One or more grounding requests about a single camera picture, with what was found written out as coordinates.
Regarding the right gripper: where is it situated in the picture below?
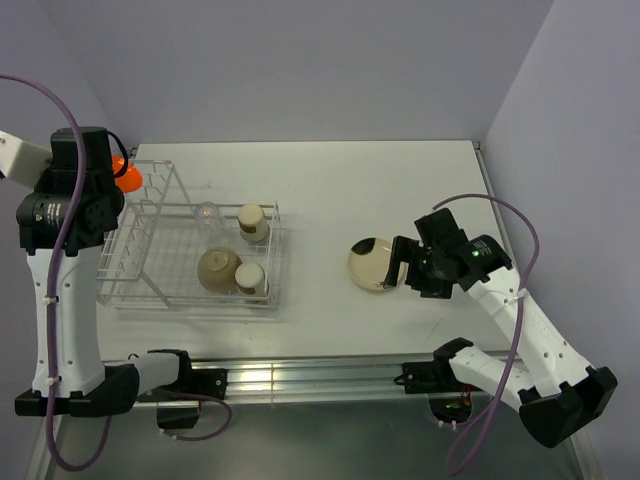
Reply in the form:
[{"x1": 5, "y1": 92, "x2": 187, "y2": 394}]
[{"x1": 383, "y1": 235, "x2": 453, "y2": 299}]

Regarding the beige plate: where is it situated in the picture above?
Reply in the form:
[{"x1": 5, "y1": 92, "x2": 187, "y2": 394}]
[{"x1": 346, "y1": 237, "x2": 395, "y2": 294}]

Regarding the orange plate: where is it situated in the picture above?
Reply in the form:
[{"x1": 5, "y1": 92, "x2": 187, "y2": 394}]
[{"x1": 112, "y1": 155, "x2": 144, "y2": 194}]

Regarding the clear glass tumbler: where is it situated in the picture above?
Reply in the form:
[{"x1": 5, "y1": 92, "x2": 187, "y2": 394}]
[{"x1": 194, "y1": 202, "x2": 224, "y2": 230}]

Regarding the white ceramic bowl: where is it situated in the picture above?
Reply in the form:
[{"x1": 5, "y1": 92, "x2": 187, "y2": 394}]
[{"x1": 197, "y1": 247, "x2": 242, "y2": 294}]

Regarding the steel cup brown base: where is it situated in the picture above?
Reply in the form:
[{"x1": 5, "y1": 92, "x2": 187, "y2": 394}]
[
  {"x1": 237, "y1": 204, "x2": 269, "y2": 243},
  {"x1": 235, "y1": 262, "x2": 267, "y2": 297}
]

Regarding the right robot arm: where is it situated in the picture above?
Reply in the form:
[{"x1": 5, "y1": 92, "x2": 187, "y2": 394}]
[{"x1": 384, "y1": 208, "x2": 618, "y2": 448}]

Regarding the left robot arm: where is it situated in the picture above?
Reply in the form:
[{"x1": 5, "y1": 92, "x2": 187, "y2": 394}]
[{"x1": 14, "y1": 127, "x2": 195, "y2": 418}]

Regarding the white wire dish rack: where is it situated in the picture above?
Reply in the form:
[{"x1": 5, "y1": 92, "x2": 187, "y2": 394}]
[{"x1": 97, "y1": 160, "x2": 283, "y2": 310}]

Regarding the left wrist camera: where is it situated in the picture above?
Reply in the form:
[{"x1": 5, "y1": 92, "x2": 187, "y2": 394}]
[{"x1": 0, "y1": 131, "x2": 52, "y2": 190}]

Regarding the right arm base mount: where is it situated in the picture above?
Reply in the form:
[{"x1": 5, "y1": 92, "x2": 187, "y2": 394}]
[{"x1": 393, "y1": 361, "x2": 442, "y2": 395}]

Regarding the aluminium mounting rail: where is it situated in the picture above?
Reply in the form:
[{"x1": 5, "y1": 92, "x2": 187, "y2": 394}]
[{"x1": 99, "y1": 352, "x2": 531, "y2": 409}]

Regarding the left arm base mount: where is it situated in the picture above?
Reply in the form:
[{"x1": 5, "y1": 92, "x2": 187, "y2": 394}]
[{"x1": 187, "y1": 368, "x2": 228, "y2": 400}]

